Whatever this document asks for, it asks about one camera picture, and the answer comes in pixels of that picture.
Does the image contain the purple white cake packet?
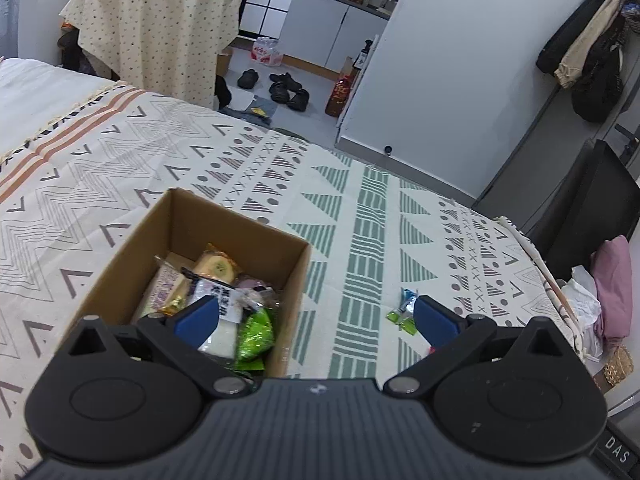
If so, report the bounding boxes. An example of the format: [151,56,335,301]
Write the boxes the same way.
[132,255,193,323]

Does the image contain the black spray bottle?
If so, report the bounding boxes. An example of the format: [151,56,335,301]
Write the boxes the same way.
[352,39,375,68]

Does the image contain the pink cloth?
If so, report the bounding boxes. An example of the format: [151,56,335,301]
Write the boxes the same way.
[590,235,633,346]

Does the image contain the white plastic bag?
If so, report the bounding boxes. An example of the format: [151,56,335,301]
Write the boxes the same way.
[562,265,603,358]

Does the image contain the table with dotted tablecloth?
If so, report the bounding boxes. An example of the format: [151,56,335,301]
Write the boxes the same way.
[59,0,244,111]

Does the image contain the white kitchen cabinet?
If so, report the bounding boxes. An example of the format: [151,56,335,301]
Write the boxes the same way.
[280,0,391,81]

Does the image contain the white bed sheet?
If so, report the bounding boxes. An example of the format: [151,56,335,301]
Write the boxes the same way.
[0,57,121,158]

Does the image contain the bright green snack packet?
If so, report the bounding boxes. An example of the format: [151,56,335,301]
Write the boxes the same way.
[235,307,276,368]

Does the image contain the woven golden basket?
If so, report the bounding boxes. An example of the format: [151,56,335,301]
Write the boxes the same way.
[595,347,635,391]

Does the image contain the orange cake packet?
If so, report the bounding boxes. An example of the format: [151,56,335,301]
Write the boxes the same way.
[192,244,243,286]

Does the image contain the beige hanging garment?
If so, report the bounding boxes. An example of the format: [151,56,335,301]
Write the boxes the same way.
[552,0,630,90]

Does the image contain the green stick packet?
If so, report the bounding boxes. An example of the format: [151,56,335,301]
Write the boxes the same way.
[387,310,418,336]

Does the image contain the patterned blanket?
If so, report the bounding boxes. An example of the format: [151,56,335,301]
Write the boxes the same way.
[0,80,583,480]

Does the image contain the blue jeans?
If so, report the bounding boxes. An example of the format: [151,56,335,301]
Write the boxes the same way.
[220,92,276,126]

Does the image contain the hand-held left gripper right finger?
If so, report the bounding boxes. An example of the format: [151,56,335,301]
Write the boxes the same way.
[383,296,575,401]

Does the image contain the white packet with black label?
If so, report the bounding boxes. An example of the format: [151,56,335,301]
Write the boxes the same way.
[192,280,251,358]

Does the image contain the black hanging jacket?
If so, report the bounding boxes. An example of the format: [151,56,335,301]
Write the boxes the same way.
[536,0,623,73]

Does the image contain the brown cardboard box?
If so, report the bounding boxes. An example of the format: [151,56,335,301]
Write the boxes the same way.
[60,187,312,378]

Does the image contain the black flat panel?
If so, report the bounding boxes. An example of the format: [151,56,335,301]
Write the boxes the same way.
[525,140,640,281]

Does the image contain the red label bottle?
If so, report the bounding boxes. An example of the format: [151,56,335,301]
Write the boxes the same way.
[325,57,358,118]

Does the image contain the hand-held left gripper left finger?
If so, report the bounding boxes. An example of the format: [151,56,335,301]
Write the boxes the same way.
[62,296,253,401]

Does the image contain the pack of water bottles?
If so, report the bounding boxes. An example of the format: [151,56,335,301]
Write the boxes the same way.
[251,37,283,68]

